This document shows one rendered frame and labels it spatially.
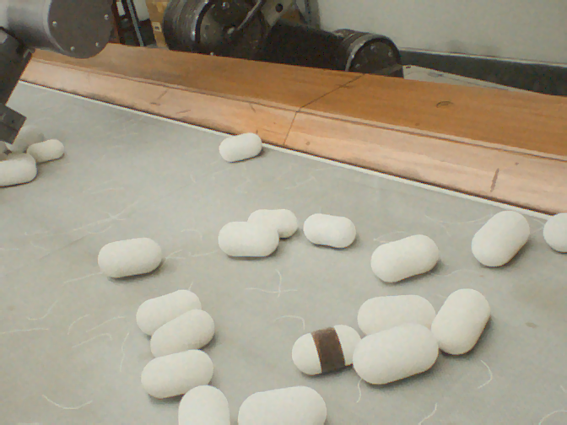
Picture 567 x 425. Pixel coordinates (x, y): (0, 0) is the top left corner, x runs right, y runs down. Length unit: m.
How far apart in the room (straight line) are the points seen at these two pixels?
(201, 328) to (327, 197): 0.15
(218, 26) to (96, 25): 0.44
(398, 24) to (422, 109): 2.47
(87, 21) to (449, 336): 0.37
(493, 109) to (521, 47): 2.16
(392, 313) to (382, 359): 0.03
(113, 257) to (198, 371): 0.12
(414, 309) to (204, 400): 0.10
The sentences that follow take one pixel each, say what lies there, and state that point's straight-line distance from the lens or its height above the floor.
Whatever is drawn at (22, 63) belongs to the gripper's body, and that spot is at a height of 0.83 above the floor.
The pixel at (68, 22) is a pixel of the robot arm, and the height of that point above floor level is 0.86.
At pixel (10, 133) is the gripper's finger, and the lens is 0.56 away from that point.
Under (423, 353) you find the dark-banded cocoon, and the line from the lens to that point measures 0.27.
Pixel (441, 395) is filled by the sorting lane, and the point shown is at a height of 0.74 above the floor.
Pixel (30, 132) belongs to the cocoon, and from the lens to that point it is 0.65.
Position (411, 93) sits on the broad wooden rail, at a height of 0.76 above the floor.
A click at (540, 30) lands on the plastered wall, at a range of 2.57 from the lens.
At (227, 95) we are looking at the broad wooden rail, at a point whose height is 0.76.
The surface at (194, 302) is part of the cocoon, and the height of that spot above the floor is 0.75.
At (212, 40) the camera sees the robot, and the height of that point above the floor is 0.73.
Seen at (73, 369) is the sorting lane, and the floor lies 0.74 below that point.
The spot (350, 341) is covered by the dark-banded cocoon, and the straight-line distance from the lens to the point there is 0.27.
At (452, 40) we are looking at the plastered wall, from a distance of 2.78.
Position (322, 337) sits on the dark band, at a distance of 0.27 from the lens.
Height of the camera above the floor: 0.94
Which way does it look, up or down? 30 degrees down
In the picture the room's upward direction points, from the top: 11 degrees counter-clockwise
